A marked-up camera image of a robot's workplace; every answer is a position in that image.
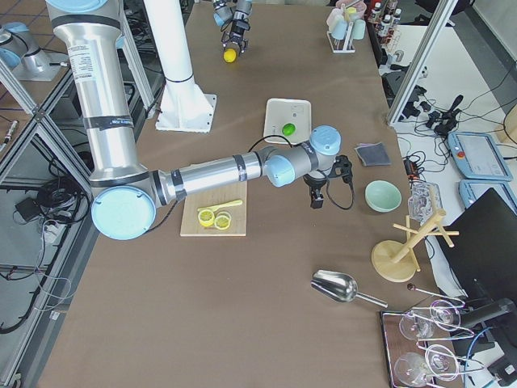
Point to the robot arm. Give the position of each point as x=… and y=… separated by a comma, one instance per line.
x=126, y=193
x=233, y=17

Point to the pink cup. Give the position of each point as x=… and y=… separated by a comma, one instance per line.
x=333, y=16

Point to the mint green cup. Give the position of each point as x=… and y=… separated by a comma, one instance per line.
x=358, y=30

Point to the wine glass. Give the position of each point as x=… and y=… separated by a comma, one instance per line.
x=445, y=315
x=411, y=370
x=442, y=362
x=416, y=326

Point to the white camera stand column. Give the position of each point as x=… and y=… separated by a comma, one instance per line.
x=184, y=106

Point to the yellow cup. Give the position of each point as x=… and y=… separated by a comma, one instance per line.
x=351, y=14

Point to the wooden mug tree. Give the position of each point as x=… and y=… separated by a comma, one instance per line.
x=396, y=261

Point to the mint green bowl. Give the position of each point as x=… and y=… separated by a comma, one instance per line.
x=382, y=196

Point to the green lime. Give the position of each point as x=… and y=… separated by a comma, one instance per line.
x=288, y=129

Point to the black monitor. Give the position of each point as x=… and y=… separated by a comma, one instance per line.
x=483, y=258

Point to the glass rack tray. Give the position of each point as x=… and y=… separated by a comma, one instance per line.
x=396, y=345

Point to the white wire cup rack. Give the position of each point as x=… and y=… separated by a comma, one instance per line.
x=341, y=46

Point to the yellow plastic knife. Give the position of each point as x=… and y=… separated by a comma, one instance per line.
x=214, y=208

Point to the yellow lemon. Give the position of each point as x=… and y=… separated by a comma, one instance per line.
x=230, y=55

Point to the light blue cup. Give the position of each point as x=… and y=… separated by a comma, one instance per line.
x=339, y=29

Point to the aluminium frame post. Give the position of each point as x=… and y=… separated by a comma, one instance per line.
x=438, y=21

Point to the metal scoop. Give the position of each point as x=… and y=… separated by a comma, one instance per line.
x=341, y=287

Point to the wooden cutting board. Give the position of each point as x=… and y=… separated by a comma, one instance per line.
x=217, y=212

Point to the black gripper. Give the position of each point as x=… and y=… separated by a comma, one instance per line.
x=239, y=27
x=315, y=183

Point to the lemon slice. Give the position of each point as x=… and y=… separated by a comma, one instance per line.
x=222, y=224
x=206, y=217
x=223, y=215

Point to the cream rabbit tray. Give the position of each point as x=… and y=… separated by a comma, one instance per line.
x=281, y=111

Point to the clear glass container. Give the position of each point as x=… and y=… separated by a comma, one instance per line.
x=424, y=200

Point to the grey folded cloth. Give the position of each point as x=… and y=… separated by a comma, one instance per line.
x=373, y=154

